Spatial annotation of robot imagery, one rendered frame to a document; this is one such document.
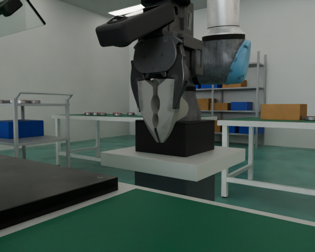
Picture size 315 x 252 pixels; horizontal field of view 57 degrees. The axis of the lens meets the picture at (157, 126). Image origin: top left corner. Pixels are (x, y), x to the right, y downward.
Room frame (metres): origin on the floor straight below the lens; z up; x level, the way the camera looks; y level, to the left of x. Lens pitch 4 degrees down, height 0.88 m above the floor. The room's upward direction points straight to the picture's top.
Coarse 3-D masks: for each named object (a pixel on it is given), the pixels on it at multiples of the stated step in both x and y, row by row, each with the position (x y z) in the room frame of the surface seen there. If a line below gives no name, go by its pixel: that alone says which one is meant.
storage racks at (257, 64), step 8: (264, 56) 6.46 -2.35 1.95; (256, 64) 6.24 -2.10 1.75; (264, 64) 6.46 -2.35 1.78; (256, 72) 6.06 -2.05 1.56; (264, 72) 6.46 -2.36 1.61; (256, 80) 6.06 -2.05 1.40; (264, 80) 6.46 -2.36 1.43; (200, 88) 6.81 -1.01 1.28; (208, 88) 6.69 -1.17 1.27; (216, 88) 6.58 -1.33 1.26; (224, 88) 6.47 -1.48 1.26; (232, 88) 6.36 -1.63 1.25; (240, 88) 6.32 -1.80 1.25; (248, 88) 6.32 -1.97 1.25; (256, 88) 6.06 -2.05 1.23; (264, 88) 6.45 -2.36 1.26; (256, 96) 6.06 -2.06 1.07; (264, 96) 6.45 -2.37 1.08; (256, 104) 6.06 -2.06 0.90; (256, 112) 6.05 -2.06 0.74; (256, 128) 6.05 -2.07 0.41; (256, 136) 6.05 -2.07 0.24; (256, 144) 6.04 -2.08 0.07
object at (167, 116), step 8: (168, 80) 0.39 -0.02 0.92; (160, 88) 0.40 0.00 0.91; (168, 88) 0.39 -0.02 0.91; (160, 96) 0.40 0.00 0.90; (168, 96) 0.39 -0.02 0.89; (160, 104) 0.40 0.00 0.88; (168, 104) 0.39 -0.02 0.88; (184, 104) 0.43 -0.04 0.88; (160, 112) 0.40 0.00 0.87; (168, 112) 0.39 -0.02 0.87; (176, 112) 0.40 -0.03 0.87; (184, 112) 0.43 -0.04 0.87; (160, 120) 0.40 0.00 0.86; (168, 120) 0.40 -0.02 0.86; (176, 120) 0.42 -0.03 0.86; (160, 128) 0.40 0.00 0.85; (168, 128) 0.40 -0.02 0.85; (160, 136) 0.41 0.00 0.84
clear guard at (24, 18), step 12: (0, 0) 0.45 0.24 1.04; (12, 0) 0.44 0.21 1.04; (24, 0) 0.43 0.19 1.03; (0, 12) 0.48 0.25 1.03; (12, 12) 0.46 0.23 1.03; (24, 12) 0.45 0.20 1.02; (36, 12) 0.44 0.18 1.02; (0, 24) 0.50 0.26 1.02; (12, 24) 0.49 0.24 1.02; (24, 24) 0.47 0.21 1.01; (36, 24) 0.46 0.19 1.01; (0, 36) 0.53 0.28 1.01
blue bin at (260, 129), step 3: (240, 126) 6.29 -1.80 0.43; (243, 126) 6.25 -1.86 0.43; (246, 126) 6.21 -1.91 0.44; (240, 129) 6.29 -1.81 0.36; (243, 129) 6.25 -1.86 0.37; (246, 129) 6.21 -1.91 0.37; (258, 129) 6.09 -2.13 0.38; (261, 129) 6.26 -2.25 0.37; (240, 132) 6.29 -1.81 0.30; (243, 132) 6.25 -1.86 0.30; (246, 132) 6.21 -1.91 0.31; (258, 132) 6.10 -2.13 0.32; (261, 132) 6.27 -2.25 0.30
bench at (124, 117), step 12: (96, 120) 4.88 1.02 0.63; (108, 120) 3.58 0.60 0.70; (120, 120) 3.46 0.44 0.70; (132, 120) 3.36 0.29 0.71; (96, 132) 4.88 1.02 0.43; (96, 144) 4.89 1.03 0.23; (60, 156) 4.27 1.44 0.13; (72, 156) 4.05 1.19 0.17; (84, 156) 3.90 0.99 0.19; (96, 156) 4.89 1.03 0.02
